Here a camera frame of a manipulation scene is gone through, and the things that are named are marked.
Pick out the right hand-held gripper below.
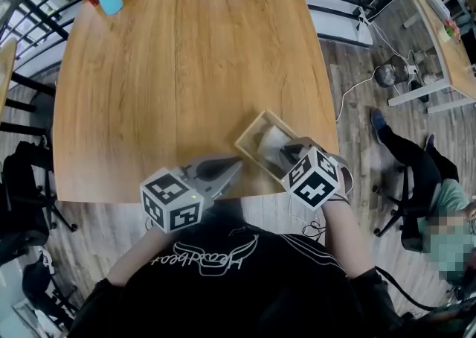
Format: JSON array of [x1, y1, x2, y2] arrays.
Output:
[[274, 136, 355, 212]]

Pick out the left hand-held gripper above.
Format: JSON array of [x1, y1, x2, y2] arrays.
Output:
[[139, 156, 244, 235]]

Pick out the white cloth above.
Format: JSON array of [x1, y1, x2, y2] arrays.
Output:
[[255, 124, 298, 172]]

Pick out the small wooden box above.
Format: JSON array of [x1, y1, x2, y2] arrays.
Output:
[[234, 109, 299, 183]]

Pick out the person's left forearm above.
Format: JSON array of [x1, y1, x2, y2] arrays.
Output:
[[106, 225, 178, 288]]

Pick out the person's right forearm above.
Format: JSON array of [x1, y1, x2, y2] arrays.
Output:
[[320, 194, 374, 278]]

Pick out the wooden table with white legs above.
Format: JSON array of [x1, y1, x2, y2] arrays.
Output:
[[387, 0, 476, 115], [52, 0, 340, 204]]

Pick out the black mesh wastebasket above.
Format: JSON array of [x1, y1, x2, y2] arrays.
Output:
[[373, 54, 411, 89]]

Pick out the person's black printed shirt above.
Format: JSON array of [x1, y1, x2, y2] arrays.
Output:
[[68, 211, 397, 338]]

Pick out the black office chair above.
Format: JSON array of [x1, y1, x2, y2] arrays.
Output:
[[373, 163, 449, 254], [0, 140, 80, 267]]

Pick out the black white sneaker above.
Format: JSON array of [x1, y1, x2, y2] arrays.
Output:
[[38, 248, 56, 275]]

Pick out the pink flowers in white pot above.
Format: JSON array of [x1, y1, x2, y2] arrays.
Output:
[[437, 17, 463, 44]]

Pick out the flat grey tray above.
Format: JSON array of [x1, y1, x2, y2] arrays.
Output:
[[425, 0, 454, 24]]

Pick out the black bag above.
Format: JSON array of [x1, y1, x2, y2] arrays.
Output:
[[21, 261, 57, 306]]

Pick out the curved black metal railing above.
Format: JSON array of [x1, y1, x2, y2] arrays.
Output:
[[0, 0, 416, 136]]

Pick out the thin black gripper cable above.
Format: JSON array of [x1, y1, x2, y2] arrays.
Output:
[[301, 217, 327, 241]]

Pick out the white power cable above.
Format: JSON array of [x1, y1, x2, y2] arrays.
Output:
[[333, 67, 377, 124]]

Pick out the thick black cable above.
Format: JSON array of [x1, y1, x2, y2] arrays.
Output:
[[374, 264, 448, 312]]

